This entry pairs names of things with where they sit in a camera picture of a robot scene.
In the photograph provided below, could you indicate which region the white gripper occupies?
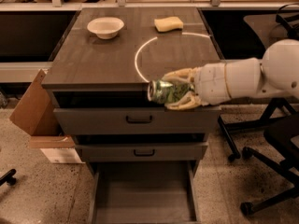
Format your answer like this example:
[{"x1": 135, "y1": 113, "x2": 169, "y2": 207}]
[{"x1": 162, "y1": 63, "x2": 231, "y2": 110}]

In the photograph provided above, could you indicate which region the green soda can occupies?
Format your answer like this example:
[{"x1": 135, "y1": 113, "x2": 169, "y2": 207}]
[{"x1": 148, "y1": 80, "x2": 192, "y2": 105}]

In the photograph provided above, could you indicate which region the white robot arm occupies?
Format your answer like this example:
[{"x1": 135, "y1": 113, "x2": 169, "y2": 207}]
[{"x1": 163, "y1": 39, "x2": 299, "y2": 110}]

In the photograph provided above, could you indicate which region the top grey drawer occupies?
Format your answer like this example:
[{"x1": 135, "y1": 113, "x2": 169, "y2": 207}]
[{"x1": 54, "y1": 106, "x2": 221, "y2": 135}]

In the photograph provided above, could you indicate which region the grey drawer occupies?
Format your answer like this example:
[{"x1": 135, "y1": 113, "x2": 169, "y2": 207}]
[
  {"x1": 75, "y1": 142, "x2": 208, "y2": 162},
  {"x1": 88, "y1": 161, "x2": 200, "y2": 224},
  {"x1": 54, "y1": 106, "x2": 221, "y2": 135}
]

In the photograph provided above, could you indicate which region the middle grey drawer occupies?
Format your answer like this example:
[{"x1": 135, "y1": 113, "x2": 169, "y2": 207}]
[{"x1": 75, "y1": 142, "x2": 208, "y2": 162}]

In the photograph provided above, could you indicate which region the grey drawer cabinet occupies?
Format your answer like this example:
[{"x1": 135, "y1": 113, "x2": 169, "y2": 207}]
[{"x1": 41, "y1": 7, "x2": 231, "y2": 179}]

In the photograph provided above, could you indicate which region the bottom grey drawer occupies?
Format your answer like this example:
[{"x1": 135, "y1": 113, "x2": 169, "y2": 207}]
[{"x1": 88, "y1": 161, "x2": 200, "y2": 224}]

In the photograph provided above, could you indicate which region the yellow sponge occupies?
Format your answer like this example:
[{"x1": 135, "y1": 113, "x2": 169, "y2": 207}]
[{"x1": 154, "y1": 17, "x2": 183, "y2": 33}]

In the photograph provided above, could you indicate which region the white bowl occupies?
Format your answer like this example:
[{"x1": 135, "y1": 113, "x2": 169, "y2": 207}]
[{"x1": 87, "y1": 17, "x2": 124, "y2": 39}]

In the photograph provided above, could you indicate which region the black office chair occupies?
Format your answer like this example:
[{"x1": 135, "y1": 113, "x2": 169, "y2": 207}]
[{"x1": 218, "y1": 98, "x2": 299, "y2": 217}]

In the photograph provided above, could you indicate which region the black side table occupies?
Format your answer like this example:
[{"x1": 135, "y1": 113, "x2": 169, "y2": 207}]
[{"x1": 244, "y1": 3, "x2": 299, "y2": 49}]

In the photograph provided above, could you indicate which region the brown cardboard box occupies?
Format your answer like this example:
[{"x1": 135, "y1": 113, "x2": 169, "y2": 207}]
[{"x1": 9, "y1": 70, "x2": 82, "y2": 164}]

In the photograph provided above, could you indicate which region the black chair caster left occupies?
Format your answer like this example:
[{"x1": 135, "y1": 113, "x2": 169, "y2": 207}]
[{"x1": 0, "y1": 169, "x2": 17, "y2": 186}]

